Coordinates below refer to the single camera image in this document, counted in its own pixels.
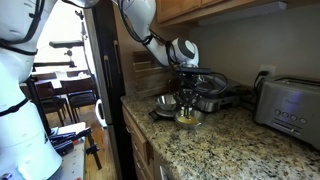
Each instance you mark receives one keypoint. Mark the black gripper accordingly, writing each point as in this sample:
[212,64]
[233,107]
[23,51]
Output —
[188,83]

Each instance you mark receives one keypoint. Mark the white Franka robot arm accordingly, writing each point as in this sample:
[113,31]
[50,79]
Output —
[20,133]

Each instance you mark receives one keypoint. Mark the deep steel mixing bowl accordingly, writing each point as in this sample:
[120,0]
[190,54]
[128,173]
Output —
[166,101]

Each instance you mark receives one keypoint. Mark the shallow steel bowl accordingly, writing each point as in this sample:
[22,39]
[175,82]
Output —
[195,126]

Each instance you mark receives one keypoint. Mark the black kitchen scale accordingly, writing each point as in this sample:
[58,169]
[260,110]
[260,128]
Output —
[156,115]

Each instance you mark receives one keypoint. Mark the stainless steel panini grill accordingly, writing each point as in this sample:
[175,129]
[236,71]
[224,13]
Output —
[220,100]

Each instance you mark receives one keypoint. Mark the dark wooden cutting board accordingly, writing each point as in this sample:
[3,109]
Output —
[150,83]

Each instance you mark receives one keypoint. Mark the wooden drawer cabinet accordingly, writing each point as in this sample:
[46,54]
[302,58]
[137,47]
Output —
[133,133]

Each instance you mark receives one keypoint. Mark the wooden upper cabinet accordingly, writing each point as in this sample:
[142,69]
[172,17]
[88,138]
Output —
[176,8]

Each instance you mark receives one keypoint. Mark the stainless steel toaster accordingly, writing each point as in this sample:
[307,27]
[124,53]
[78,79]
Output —
[290,110]

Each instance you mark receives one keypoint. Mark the black clamp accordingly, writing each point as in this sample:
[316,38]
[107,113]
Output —
[93,148]

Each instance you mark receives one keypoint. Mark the dark dining chair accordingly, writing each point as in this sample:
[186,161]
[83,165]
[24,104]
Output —
[50,103]
[81,98]

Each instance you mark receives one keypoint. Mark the dark dining table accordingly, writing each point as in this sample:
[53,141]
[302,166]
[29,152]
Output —
[73,85]

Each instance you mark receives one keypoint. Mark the white perforated robot table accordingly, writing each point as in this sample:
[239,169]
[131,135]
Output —
[71,163]

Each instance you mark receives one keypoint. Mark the white wall outlet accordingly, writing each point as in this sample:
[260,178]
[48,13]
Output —
[270,68]

